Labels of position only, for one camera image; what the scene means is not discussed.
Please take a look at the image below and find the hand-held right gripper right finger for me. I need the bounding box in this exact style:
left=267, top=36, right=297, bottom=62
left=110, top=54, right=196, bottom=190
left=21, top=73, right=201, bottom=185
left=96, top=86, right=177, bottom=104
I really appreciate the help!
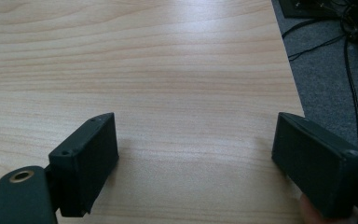
left=271, top=112, right=358, bottom=219

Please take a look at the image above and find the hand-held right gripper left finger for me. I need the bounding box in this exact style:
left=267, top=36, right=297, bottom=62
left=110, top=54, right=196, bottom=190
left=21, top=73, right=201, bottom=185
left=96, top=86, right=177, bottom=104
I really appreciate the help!
left=48, top=112, right=120, bottom=218

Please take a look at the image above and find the black stand base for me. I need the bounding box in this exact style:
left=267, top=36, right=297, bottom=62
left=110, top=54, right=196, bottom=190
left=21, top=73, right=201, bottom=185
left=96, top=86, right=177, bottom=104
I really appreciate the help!
left=278, top=0, right=352, bottom=21

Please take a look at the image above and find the thin black cable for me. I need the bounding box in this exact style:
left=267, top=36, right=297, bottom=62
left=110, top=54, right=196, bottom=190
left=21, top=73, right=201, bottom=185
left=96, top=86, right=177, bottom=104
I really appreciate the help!
left=287, top=33, right=348, bottom=62

